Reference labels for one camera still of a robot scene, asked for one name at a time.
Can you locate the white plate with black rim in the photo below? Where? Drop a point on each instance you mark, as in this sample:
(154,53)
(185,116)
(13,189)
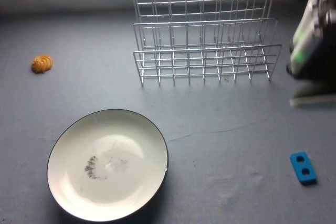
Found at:
(110,155)

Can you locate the blue block with two holes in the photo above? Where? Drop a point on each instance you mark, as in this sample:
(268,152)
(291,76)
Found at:
(302,165)

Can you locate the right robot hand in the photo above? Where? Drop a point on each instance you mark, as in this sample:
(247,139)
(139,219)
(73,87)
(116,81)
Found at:
(323,51)

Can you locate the orange swirl cookie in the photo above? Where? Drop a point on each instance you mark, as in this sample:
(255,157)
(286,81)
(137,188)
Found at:
(42,64)

